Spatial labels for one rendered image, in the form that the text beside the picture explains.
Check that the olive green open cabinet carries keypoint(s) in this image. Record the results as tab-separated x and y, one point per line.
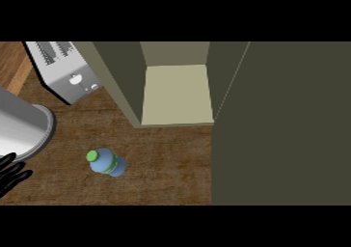
176	93

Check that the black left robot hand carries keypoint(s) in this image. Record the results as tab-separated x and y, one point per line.
6	178

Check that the blue water bottle green cap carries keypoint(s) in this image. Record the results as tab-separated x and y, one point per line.
108	164

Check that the silver toaster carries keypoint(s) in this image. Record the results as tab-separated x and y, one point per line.
69	77

